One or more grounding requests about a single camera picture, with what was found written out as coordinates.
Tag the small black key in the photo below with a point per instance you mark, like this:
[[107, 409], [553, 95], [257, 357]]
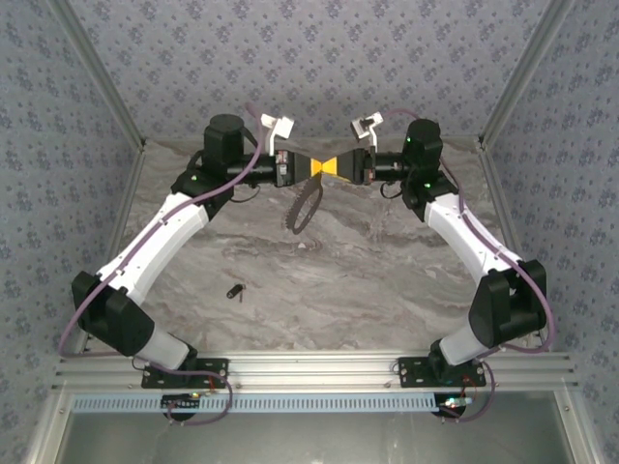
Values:
[[234, 291]]

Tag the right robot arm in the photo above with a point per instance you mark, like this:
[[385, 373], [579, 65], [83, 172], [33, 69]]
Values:
[[464, 232]]

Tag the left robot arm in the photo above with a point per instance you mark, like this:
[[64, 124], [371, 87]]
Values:
[[159, 241]]

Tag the small black circuit board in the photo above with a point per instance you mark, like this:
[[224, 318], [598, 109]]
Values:
[[452, 403], [176, 400]]

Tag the grey metal shelf panel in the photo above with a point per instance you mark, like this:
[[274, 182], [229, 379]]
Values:
[[309, 440]]

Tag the aluminium corner post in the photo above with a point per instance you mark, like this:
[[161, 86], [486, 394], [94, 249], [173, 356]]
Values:
[[107, 82], [520, 79]]

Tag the aluminium mounting rail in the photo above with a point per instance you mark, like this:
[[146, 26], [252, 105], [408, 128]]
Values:
[[309, 369]]

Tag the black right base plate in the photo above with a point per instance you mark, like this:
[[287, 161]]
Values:
[[411, 369]]

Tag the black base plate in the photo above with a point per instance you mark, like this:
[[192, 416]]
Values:
[[411, 369], [217, 365]]

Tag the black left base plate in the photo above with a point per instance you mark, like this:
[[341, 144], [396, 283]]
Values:
[[217, 365]]

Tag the aluminium lower frame bar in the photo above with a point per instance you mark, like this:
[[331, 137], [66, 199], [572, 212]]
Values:
[[575, 430], [46, 430]]

